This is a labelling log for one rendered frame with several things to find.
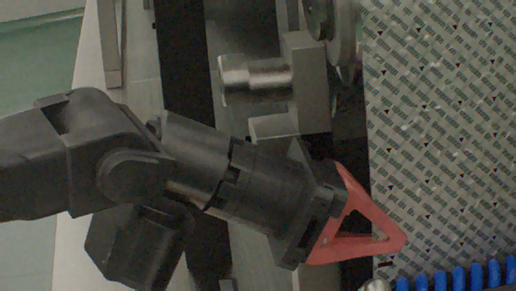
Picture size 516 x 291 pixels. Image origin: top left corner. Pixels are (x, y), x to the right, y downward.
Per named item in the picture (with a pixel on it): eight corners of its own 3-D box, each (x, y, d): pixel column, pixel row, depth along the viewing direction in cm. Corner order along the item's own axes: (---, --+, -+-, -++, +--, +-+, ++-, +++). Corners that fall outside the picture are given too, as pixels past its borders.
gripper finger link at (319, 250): (389, 294, 79) (277, 257, 77) (370, 254, 86) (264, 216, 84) (431, 217, 77) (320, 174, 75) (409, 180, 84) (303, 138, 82)
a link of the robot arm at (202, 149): (154, 121, 72) (152, 93, 77) (117, 208, 74) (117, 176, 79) (249, 157, 74) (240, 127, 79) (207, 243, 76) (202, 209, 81)
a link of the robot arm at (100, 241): (112, 153, 66) (64, 92, 72) (58, 297, 70) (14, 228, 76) (257, 178, 74) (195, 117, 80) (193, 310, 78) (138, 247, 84)
